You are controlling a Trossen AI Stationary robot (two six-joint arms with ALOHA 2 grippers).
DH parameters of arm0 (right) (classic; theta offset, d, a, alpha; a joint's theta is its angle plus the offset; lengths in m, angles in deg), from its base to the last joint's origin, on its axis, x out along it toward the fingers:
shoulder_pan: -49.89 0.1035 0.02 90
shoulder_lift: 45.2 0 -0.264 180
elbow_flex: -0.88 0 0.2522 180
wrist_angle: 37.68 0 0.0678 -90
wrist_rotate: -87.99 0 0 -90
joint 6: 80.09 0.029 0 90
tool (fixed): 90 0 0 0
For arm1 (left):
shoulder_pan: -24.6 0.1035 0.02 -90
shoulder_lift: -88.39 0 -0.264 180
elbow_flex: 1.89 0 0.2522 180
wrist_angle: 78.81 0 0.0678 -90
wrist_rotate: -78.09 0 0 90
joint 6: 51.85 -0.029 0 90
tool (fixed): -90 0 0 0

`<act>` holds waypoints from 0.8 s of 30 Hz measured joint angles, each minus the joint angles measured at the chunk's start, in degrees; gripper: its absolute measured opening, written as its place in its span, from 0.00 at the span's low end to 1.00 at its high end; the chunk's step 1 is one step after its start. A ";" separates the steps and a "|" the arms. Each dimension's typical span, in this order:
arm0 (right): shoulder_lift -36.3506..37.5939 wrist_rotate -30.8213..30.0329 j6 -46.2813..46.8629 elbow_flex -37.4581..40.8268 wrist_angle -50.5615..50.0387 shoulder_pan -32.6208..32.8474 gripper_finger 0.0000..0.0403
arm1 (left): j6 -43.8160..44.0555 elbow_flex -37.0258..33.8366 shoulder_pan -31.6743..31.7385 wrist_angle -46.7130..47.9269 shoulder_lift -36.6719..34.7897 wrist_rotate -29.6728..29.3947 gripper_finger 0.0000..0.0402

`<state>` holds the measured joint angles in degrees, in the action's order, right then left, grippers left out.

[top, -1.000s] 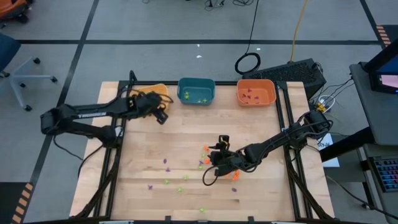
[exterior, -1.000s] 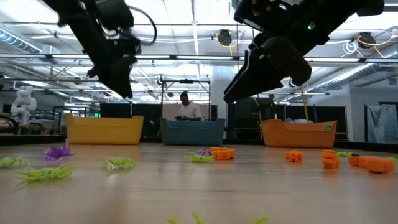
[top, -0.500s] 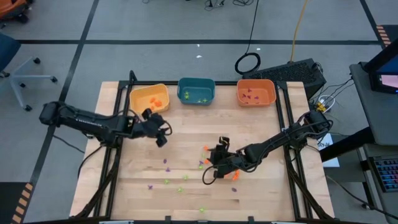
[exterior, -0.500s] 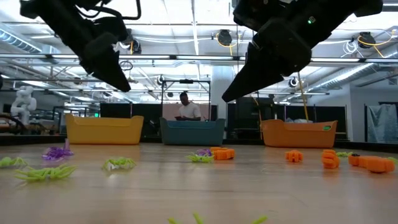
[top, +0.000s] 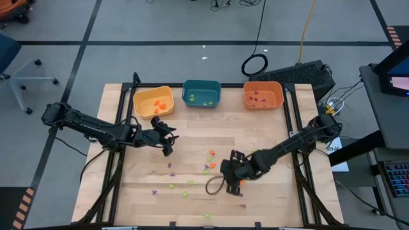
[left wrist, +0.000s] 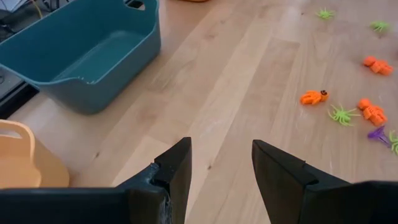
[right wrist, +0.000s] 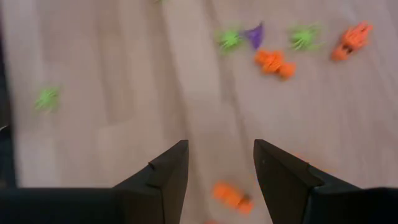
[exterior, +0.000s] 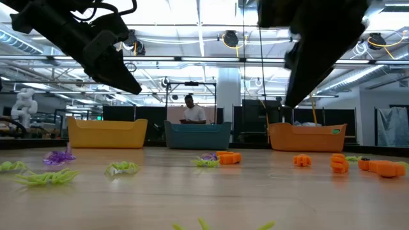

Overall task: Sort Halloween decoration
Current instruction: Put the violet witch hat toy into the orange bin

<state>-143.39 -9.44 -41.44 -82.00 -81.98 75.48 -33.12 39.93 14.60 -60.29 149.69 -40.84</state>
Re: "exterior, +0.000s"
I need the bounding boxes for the black curved tube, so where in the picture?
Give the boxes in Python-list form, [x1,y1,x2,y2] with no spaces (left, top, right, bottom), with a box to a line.
[0,115,29,139]

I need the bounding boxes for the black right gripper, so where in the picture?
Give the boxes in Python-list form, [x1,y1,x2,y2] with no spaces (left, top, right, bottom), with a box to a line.
[257,0,370,109]

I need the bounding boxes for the black partition screen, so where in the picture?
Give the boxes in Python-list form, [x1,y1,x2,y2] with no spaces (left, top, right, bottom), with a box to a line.
[102,105,167,143]
[233,107,358,144]

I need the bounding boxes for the white building column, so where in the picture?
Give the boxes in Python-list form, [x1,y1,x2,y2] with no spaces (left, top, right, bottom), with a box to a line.
[216,67,242,143]

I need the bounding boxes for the teal plastic bin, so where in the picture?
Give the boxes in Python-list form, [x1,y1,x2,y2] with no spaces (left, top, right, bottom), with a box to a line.
[164,120,233,150]

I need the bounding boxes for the yellow power cable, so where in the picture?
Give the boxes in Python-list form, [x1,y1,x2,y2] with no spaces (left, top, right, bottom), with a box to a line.
[308,93,319,125]

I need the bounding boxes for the person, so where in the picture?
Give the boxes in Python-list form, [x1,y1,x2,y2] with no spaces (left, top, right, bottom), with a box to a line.
[179,94,208,125]

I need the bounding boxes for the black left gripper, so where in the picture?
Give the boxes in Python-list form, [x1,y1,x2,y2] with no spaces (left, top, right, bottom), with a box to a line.
[0,0,143,95]

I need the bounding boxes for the black metal stand frame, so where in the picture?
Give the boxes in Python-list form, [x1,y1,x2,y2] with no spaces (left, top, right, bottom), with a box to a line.
[165,81,217,124]

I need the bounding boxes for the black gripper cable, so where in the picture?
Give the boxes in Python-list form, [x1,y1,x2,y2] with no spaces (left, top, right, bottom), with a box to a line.
[70,0,138,23]

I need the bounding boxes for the white robot figure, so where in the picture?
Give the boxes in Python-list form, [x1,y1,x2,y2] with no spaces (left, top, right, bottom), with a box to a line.
[10,88,38,128]

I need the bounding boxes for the orange plastic bin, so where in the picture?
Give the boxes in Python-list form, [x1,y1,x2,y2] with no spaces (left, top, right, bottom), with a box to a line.
[267,122,348,153]

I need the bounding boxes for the beige cloth backdrop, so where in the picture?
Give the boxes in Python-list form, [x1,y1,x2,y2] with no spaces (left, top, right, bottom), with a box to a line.
[167,105,217,125]

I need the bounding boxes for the grey tarp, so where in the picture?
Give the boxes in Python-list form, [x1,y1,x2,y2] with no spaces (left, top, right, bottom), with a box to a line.
[376,107,409,148]

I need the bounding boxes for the yellow plastic bin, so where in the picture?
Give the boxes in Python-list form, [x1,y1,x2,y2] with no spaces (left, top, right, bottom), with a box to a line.
[66,117,149,150]

